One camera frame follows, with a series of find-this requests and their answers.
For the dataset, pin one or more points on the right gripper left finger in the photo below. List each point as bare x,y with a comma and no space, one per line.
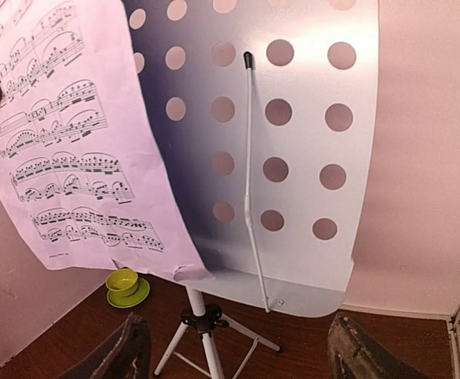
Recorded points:
126,353

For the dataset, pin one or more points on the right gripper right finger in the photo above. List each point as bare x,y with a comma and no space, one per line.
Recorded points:
353,353

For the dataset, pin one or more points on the lilac sheet music page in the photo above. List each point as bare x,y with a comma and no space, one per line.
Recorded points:
81,175

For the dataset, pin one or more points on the white perforated music stand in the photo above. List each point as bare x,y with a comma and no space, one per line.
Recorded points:
264,113

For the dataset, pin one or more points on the green bowl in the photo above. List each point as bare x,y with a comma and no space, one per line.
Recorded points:
122,282

